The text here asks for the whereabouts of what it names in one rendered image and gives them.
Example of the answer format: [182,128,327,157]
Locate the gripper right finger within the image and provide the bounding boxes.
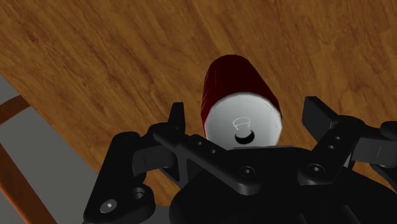
[296,95,397,191]

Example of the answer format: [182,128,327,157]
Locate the red can with white top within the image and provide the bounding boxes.
[200,54,284,151]

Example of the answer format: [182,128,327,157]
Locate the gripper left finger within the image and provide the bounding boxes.
[83,101,263,224]

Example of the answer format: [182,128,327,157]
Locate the wooden table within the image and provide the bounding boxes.
[0,0,397,207]

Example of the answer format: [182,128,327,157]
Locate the brown wooden bar frame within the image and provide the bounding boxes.
[0,94,59,224]

